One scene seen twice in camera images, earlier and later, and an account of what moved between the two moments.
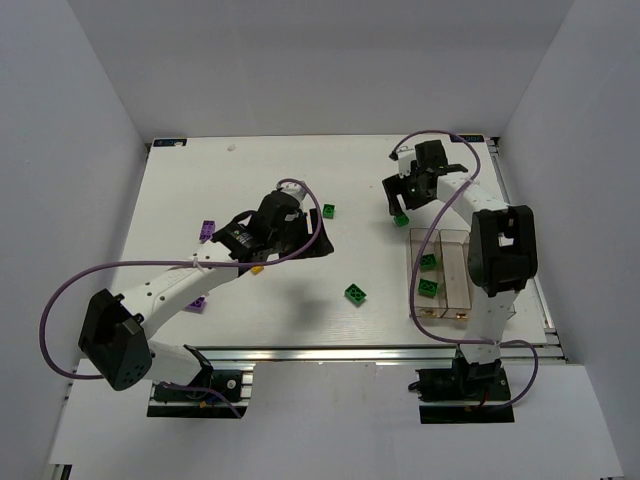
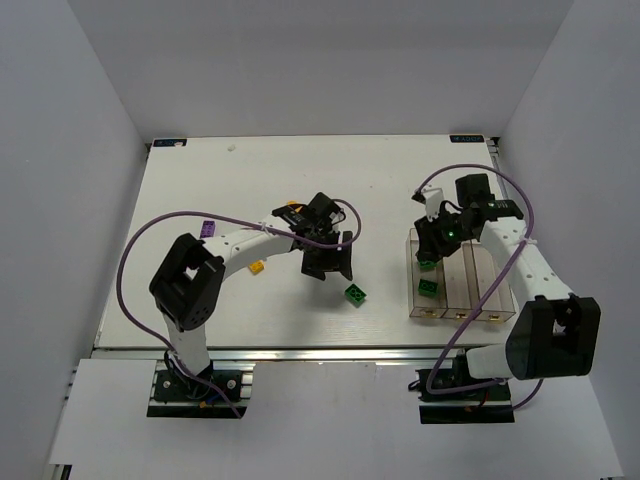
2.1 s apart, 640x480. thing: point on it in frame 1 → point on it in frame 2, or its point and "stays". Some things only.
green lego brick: [355, 294] stays
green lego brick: [427, 287] stays
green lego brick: [401, 220] → [428, 264]
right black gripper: [400, 187] → [432, 240]
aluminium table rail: [359, 354] stays
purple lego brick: [207, 229] stays
